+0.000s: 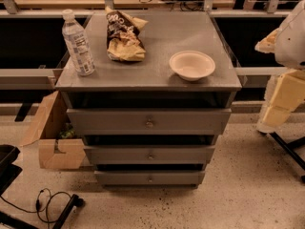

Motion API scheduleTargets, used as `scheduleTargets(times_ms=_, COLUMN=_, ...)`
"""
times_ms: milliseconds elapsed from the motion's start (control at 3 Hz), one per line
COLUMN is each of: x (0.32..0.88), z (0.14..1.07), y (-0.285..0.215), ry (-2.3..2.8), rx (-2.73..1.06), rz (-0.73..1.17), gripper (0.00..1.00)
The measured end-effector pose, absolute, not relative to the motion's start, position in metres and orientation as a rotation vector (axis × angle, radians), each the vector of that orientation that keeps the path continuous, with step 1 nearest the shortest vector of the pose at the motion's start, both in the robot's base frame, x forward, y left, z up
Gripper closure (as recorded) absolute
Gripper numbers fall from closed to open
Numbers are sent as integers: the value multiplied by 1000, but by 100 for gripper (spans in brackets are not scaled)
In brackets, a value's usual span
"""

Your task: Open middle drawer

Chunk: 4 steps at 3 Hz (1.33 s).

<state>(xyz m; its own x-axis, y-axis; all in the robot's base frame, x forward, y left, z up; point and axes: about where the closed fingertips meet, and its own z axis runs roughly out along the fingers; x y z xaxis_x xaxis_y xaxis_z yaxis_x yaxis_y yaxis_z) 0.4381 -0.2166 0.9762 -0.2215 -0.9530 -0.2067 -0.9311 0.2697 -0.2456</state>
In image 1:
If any grey top drawer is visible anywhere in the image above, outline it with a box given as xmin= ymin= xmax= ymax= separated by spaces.
xmin=67 ymin=109 xmax=231 ymax=135

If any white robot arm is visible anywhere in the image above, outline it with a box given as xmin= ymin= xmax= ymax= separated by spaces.
xmin=254 ymin=0 xmax=305 ymax=133

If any grey drawer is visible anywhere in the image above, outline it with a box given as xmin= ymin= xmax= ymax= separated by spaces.
xmin=84 ymin=145 xmax=214 ymax=164
xmin=94 ymin=171 xmax=205 ymax=186
xmin=67 ymin=109 xmax=231 ymax=135

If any clear plastic water bottle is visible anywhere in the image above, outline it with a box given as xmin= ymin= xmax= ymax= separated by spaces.
xmin=62 ymin=10 xmax=95 ymax=76

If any black bin left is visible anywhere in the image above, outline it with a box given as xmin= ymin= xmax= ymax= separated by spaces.
xmin=0 ymin=144 xmax=22 ymax=196

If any black stand base left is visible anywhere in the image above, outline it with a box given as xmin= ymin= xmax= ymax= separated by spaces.
xmin=0 ymin=194 xmax=85 ymax=229

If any yellow black chip bag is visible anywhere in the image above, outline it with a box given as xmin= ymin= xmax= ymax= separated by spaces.
xmin=105 ymin=7 xmax=147 ymax=62

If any brown cardboard box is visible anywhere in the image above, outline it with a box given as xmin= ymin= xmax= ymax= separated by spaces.
xmin=20 ymin=91 xmax=86 ymax=170

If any white paper bowl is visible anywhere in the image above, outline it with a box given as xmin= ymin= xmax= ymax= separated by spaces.
xmin=169 ymin=51 xmax=215 ymax=81

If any grey bottom drawer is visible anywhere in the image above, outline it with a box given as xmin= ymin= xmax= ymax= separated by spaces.
xmin=94 ymin=171 xmax=205 ymax=186

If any grey drawer cabinet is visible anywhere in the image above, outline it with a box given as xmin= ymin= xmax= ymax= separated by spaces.
xmin=56 ymin=10 xmax=241 ymax=172

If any black stand leg right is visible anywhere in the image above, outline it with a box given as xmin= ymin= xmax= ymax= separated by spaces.
xmin=270 ymin=133 xmax=305 ymax=171

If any black cable on floor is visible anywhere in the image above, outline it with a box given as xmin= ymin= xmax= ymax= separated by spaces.
xmin=0 ymin=187 xmax=72 ymax=224

